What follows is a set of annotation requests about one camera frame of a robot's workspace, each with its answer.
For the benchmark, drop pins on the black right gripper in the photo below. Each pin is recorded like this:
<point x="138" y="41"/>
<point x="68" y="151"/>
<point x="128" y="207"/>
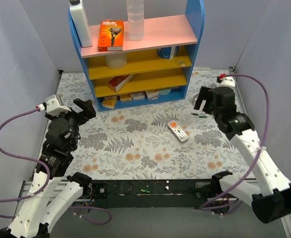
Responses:
<point x="208" y="102"/>

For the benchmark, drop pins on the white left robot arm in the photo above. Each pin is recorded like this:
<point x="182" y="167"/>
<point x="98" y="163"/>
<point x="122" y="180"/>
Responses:
<point x="37" y="217"/>

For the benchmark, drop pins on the white plastic bottle black cap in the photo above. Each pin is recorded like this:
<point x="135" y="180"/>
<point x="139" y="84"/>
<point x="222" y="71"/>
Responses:
<point x="80" y="21"/>

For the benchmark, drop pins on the yellow wrapped sponge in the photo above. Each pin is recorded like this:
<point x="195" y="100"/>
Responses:
<point x="125" y="97"/>

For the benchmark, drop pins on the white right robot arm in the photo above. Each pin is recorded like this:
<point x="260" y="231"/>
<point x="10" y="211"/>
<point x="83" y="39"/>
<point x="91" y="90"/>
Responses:
<point x="270" y="199"/>

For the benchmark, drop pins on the orange Gillette razor box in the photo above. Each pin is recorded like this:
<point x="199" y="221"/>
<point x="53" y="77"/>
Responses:
<point x="111" y="36"/>

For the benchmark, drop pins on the beige paper towel roll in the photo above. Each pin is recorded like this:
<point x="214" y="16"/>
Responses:
<point x="116" y="61"/>

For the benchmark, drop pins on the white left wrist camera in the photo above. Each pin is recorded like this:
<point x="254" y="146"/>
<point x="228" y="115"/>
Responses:
<point x="53" y="106"/>

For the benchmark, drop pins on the floral patterned table mat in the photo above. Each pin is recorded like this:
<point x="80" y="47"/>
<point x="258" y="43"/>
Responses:
<point x="136" y="142"/>

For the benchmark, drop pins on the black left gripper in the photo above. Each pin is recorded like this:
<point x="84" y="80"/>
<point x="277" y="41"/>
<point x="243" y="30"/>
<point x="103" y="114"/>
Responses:
<point x="78" y="114"/>

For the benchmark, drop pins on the clear plastic water bottle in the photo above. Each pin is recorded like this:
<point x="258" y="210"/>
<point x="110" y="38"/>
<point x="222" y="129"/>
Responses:
<point x="135" y="14"/>

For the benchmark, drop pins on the silver toothpaste box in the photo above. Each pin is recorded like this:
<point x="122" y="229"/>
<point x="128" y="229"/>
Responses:
<point x="193" y="98"/>

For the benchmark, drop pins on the red tea box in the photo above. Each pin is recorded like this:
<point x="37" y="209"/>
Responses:
<point x="118" y="82"/>

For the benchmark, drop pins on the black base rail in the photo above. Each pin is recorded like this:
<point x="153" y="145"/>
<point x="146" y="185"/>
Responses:
<point x="157" y="193"/>

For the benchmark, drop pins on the blue and yellow shelf unit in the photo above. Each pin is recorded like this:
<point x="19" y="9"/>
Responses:
<point x="152" y="71"/>

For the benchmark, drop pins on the red and white sponge pack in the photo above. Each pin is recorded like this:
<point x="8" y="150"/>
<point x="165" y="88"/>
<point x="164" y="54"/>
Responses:
<point x="152" y="94"/>

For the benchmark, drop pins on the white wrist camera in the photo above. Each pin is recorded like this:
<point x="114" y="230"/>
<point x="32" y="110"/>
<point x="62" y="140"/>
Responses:
<point x="53" y="106"/>
<point x="226" y="81"/>

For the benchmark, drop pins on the white air conditioner remote control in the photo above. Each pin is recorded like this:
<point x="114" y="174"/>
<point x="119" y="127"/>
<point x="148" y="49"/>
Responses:
<point x="177" y="131"/>

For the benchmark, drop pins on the green teal sponge pack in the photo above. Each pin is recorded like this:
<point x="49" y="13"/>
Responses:
<point x="164" y="91"/>

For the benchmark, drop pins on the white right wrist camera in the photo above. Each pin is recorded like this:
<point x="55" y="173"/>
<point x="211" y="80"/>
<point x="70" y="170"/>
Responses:
<point x="226" y="81"/>

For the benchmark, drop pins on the white wrapped sponge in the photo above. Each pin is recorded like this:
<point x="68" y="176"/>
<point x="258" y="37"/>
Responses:
<point x="136" y="96"/>

